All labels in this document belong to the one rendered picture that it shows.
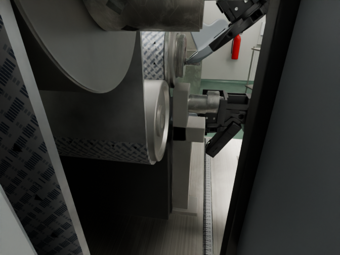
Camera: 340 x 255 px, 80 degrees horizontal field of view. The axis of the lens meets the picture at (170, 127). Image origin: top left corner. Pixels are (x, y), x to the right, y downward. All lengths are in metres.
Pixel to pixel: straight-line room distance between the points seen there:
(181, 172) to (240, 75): 4.72
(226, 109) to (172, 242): 0.31
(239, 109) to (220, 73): 4.57
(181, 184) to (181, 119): 0.16
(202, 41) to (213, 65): 4.60
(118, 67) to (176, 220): 0.41
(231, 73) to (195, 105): 4.71
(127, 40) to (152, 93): 0.10
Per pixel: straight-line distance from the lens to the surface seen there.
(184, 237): 0.49
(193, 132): 0.37
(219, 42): 0.37
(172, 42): 0.34
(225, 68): 5.01
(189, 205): 0.53
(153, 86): 0.27
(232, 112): 0.48
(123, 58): 0.17
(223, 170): 0.66
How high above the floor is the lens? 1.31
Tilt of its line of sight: 28 degrees down
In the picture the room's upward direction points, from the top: straight up
